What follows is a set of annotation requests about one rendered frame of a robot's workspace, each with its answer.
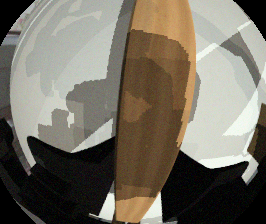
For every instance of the brown wooden rail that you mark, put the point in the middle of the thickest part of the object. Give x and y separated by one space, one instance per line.
154 101

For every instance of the brown wooden post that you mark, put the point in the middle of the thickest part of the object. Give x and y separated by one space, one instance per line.
114 221

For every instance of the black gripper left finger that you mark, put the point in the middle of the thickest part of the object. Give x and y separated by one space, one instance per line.
90 171

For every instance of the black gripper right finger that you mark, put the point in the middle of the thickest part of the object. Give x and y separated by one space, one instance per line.
190 181

